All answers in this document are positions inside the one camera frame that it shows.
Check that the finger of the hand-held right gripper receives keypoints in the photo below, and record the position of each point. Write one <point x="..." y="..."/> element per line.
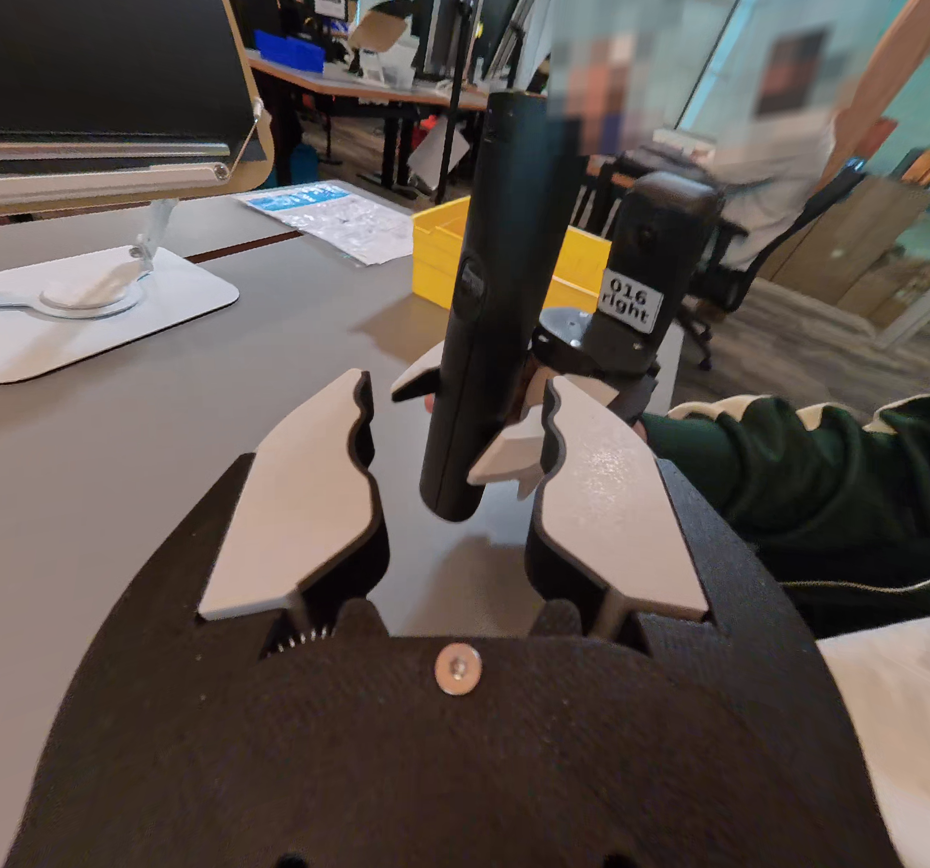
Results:
<point x="418" y="377"/>
<point x="512" y="457"/>

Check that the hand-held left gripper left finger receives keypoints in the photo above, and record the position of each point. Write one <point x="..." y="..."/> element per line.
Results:
<point x="290" y="512"/>

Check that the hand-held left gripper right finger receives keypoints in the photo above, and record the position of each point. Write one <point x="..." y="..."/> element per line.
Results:
<point x="625" y="519"/>

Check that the yellow plastic bin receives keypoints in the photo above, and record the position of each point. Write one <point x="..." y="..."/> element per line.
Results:
<point x="436" y="265"/>

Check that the black remote control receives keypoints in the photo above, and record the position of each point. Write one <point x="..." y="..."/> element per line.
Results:
<point x="494" y="265"/>

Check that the person's right forearm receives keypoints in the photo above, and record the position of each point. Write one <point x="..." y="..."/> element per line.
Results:
<point x="785" y="475"/>

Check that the grey desk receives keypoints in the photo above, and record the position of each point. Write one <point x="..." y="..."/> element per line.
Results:
<point x="109" y="446"/>

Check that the black backpack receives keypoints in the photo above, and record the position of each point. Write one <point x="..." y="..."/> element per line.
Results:
<point x="668" y="159"/>

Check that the printed paper sheet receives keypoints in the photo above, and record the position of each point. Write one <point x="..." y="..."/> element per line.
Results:
<point x="341" y="221"/>

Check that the brown cardboard box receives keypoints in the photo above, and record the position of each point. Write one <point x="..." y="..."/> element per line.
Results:
<point x="857" y="250"/>

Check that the white leaning panel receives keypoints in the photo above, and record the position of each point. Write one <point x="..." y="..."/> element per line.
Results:
<point x="439" y="152"/>

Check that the orange traffic cone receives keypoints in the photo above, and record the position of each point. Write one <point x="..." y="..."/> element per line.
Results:
<point x="426" y="134"/>

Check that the dark green zip jacket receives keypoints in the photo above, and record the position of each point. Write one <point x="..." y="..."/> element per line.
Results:
<point x="857" y="606"/>

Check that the black computer monitor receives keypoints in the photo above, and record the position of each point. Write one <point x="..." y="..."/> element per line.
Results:
<point x="450" y="3"/>

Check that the wooden background table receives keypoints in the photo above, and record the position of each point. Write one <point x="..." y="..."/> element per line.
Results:
<point x="327" y="81"/>

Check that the cream white shirt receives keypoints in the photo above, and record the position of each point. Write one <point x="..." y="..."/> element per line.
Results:
<point x="886" y="723"/>

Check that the tan board stand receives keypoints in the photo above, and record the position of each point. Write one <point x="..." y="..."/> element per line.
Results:
<point x="378" y="29"/>

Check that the blue storage bin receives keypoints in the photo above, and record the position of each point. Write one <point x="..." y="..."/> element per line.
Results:
<point x="290" y="54"/>

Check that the wooden post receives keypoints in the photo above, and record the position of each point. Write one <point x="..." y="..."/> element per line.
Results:
<point x="894" y="61"/>

